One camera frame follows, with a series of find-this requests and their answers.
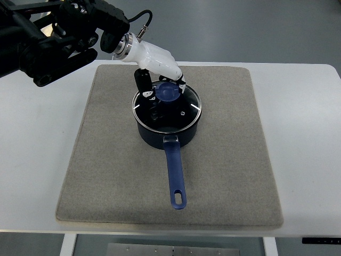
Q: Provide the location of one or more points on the metal plate under table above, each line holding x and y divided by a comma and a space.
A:
141, 249

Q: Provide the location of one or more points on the black table control panel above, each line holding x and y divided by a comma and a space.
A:
321, 240

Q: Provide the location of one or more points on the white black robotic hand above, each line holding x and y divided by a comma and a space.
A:
151, 58

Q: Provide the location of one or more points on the white table leg frame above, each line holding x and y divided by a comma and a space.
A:
68, 245

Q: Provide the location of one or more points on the beige felt mat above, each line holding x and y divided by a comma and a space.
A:
222, 179

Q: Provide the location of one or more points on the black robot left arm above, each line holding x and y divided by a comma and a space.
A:
52, 39

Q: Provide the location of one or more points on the dark blue saucepan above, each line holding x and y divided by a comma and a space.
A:
170, 138

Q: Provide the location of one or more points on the glass pot lid blue knob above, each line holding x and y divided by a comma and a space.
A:
167, 110

